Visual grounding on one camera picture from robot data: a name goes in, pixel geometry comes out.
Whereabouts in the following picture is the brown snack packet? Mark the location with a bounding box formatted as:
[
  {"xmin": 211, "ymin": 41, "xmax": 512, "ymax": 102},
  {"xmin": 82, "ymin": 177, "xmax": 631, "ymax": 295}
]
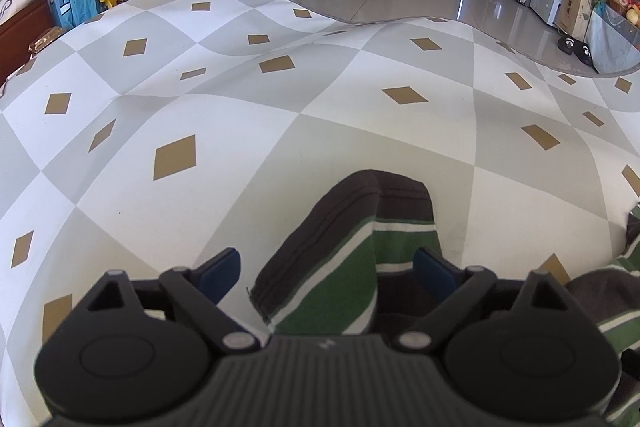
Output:
[{"xmin": 29, "ymin": 27, "xmax": 68, "ymax": 55}]

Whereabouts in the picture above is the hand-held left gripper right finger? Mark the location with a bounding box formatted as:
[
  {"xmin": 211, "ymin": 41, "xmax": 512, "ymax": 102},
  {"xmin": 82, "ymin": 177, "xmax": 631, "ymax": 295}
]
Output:
[{"xmin": 394, "ymin": 248, "xmax": 581, "ymax": 354}]

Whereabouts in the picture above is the brown wooden bench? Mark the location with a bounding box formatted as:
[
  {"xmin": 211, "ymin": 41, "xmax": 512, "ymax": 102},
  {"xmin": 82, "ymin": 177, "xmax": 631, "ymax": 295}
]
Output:
[{"xmin": 0, "ymin": 0, "xmax": 56, "ymax": 82}]

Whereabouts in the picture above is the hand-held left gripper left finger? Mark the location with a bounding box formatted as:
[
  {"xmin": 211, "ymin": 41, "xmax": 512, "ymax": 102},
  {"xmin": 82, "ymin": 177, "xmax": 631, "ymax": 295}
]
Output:
[{"xmin": 75, "ymin": 248, "xmax": 261, "ymax": 354}]

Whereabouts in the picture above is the white patterned cushion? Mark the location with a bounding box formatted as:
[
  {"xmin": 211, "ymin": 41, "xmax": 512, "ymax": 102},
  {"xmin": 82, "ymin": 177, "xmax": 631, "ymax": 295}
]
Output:
[{"xmin": 0, "ymin": 0, "xmax": 38, "ymax": 28}]

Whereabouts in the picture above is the grey side cabinet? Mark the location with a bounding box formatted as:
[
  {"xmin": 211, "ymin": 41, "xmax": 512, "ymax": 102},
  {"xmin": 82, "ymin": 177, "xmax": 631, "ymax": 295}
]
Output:
[{"xmin": 585, "ymin": 2, "xmax": 640, "ymax": 75}]

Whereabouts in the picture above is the green brown striped shirt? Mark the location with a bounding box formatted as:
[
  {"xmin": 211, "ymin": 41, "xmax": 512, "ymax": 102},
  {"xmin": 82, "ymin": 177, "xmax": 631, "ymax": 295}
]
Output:
[{"xmin": 247, "ymin": 169, "xmax": 640, "ymax": 427}]

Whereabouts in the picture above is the cardboard box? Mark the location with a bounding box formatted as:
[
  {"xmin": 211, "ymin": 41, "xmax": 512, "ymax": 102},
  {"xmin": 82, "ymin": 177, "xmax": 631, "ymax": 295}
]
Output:
[{"xmin": 557, "ymin": 0, "xmax": 596, "ymax": 40}]

